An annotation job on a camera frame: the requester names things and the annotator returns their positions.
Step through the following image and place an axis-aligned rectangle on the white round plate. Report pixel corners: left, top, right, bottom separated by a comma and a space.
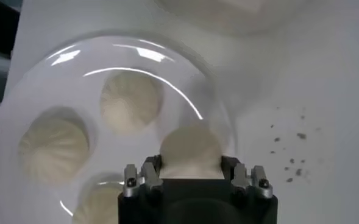
0, 35, 238, 224

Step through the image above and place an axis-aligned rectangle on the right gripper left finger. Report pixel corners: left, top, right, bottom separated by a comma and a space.
123, 155, 165, 198

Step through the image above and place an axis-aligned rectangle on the white steamed baozi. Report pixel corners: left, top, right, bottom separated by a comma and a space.
99, 71, 164, 135
17, 108, 91, 185
159, 125, 224, 180
72, 173, 125, 224

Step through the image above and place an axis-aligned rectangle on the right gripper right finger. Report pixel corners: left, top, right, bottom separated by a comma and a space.
221, 155, 274, 199

